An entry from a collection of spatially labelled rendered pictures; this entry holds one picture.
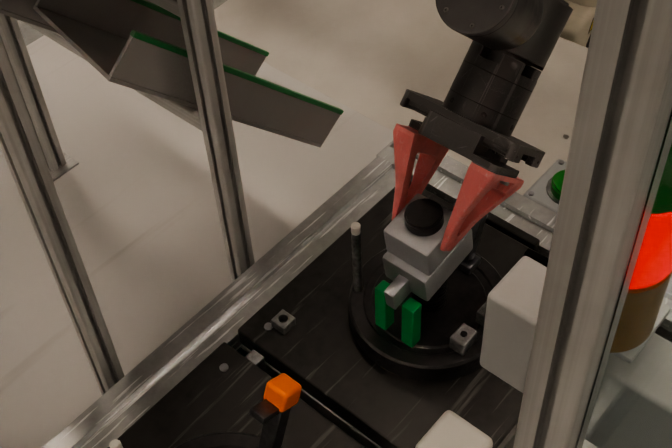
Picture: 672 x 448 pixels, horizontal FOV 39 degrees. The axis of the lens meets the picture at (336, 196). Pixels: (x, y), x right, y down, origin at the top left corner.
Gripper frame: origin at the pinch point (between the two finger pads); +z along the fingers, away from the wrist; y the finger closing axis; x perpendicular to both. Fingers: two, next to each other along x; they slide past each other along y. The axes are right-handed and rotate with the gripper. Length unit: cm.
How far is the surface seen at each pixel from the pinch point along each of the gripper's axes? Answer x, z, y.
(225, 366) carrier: -1.8, 18.7, -10.2
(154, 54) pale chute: -10.4, -3.2, -22.9
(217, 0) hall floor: 156, 2, -160
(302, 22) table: 43, -8, -49
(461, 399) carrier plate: 5.8, 12.0, 7.1
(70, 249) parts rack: -15.0, 12.4, -19.1
